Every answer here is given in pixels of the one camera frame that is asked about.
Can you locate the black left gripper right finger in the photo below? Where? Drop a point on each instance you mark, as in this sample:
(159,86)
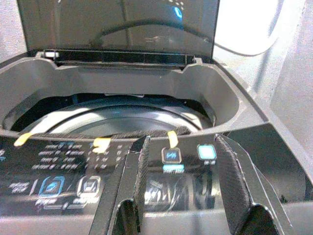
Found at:
(242,191)

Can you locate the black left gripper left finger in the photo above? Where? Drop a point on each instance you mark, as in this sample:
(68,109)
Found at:
(122,191)

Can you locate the grey top-load washing machine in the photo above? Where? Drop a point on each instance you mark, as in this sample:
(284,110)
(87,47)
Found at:
(220,98)

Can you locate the wide yellow tape piece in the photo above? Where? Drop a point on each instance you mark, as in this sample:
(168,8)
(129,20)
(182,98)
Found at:
(101,145)

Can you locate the black washer control panel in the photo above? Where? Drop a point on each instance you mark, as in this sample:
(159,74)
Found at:
(61,159)

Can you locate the short yellow tape strip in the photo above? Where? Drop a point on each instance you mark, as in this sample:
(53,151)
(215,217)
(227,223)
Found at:
(172,139)

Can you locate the white washer drum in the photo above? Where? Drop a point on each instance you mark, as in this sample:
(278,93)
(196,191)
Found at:
(137,117)

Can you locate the long yellow tape strip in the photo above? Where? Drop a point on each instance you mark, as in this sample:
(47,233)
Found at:
(22,140)

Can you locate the dark glass washer lid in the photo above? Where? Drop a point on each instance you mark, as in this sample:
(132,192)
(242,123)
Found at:
(73,24)

